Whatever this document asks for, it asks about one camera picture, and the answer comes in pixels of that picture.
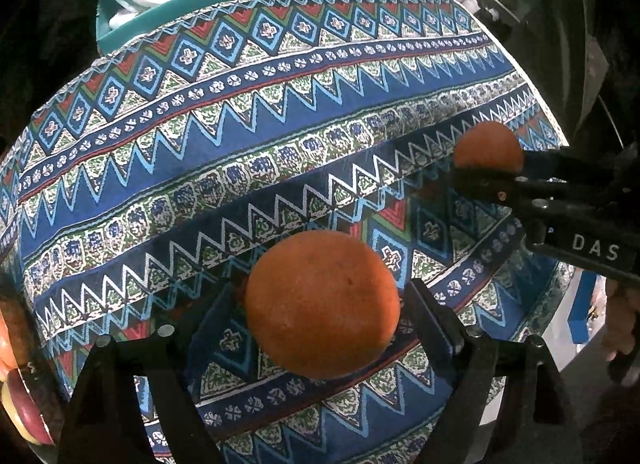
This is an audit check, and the blue packet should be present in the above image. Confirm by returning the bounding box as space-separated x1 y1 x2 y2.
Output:
575 271 601 345

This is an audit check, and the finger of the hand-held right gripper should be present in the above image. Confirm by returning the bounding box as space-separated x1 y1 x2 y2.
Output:
447 164 551 212
520 147 631 182

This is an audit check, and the orange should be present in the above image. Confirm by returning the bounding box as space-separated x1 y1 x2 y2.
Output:
452 121 525 175
244 231 401 379

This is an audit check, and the blue patterned tablecloth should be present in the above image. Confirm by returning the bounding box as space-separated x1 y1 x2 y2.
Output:
0 0 573 464

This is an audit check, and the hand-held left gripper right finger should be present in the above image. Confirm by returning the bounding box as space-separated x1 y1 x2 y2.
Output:
407 279 583 464

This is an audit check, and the person's right hand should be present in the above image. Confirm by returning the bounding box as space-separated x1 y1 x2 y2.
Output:
600 279 640 385

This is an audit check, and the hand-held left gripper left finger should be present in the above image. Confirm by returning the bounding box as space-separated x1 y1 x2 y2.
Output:
57 277 236 464

